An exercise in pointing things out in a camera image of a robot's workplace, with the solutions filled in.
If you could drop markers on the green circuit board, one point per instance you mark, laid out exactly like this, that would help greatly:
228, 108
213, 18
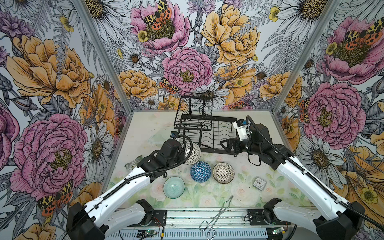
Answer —
278, 231
143, 234

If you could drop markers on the blue triangle pattern bowl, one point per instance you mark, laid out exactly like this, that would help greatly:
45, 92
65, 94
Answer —
201, 172

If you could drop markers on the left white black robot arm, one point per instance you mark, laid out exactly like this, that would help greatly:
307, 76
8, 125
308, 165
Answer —
101, 217

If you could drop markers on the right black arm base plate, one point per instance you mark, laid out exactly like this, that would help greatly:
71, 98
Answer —
263, 217

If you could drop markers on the right green circuit board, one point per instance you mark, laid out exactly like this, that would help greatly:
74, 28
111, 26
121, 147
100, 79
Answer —
278, 231

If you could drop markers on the brown dotted pattern bowl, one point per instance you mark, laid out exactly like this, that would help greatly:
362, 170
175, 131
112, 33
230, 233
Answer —
223, 173

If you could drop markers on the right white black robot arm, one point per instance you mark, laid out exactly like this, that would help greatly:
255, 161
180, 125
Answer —
334, 219

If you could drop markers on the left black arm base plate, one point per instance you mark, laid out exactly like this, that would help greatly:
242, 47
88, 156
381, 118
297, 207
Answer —
155, 218

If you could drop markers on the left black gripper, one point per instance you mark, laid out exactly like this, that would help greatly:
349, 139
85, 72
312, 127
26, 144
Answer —
181, 157

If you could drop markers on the mint green bowl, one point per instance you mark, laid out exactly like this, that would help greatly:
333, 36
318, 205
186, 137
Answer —
174, 187

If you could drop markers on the black wire dish rack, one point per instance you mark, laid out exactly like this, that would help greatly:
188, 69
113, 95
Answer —
195, 119

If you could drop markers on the metal wire tongs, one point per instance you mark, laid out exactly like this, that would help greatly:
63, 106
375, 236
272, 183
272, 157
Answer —
208, 227

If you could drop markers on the white lattice pattern bowl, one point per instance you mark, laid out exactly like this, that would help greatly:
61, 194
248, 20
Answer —
195, 155

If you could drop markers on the left green circuit board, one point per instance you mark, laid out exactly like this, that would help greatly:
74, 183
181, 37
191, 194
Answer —
143, 234

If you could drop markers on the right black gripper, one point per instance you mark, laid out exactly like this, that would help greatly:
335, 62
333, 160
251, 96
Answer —
230, 141

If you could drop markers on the green snack packet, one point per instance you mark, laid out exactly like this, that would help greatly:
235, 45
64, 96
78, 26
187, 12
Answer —
133, 164

